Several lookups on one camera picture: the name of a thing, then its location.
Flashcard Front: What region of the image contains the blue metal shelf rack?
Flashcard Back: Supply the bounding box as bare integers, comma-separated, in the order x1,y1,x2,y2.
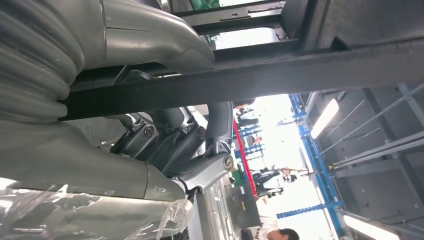
274,94,345,238

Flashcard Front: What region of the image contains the person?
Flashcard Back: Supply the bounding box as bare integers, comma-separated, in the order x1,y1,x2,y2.
253,195,301,240

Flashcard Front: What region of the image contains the ceiling light panel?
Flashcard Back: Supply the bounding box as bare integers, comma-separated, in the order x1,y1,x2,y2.
342,215,402,240
310,98,340,140

